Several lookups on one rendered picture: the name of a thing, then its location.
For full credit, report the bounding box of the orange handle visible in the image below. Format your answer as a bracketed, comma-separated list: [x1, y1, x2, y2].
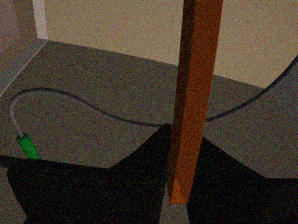
[166, 0, 223, 204]

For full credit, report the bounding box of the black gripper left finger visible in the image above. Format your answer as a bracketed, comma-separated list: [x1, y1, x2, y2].
[7, 124, 173, 224]

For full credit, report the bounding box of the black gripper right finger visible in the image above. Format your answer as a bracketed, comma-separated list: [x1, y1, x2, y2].
[186, 137, 298, 224]

